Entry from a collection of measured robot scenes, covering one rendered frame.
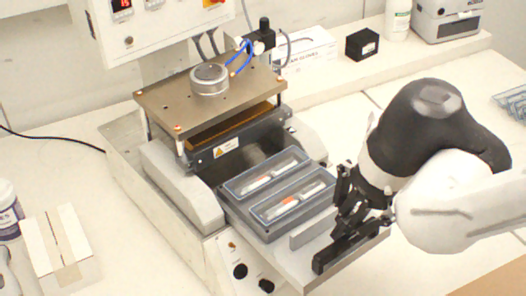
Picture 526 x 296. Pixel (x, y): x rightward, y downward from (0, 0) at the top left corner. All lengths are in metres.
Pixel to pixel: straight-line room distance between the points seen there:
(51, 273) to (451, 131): 0.88
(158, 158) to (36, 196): 0.47
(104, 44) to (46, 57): 0.55
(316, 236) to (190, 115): 0.34
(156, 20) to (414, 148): 0.68
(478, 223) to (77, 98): 1.38
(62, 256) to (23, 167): 0.45
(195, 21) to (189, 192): 0.38
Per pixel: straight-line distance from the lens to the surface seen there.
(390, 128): 0.78
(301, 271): 1.08
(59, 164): 1.72
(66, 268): 1.34
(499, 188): 0.68
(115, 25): 1.24
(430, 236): 0.74
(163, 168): 1.25
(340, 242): 1.07
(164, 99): 1.24
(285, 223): 1.12
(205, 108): 1.20
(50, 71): 1.81
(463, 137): 0.77
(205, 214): 1.17
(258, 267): 1.28
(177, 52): 1.38
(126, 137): 1.45
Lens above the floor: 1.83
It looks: 41 degrees down
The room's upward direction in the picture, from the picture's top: 3 degrees counter-clockwise
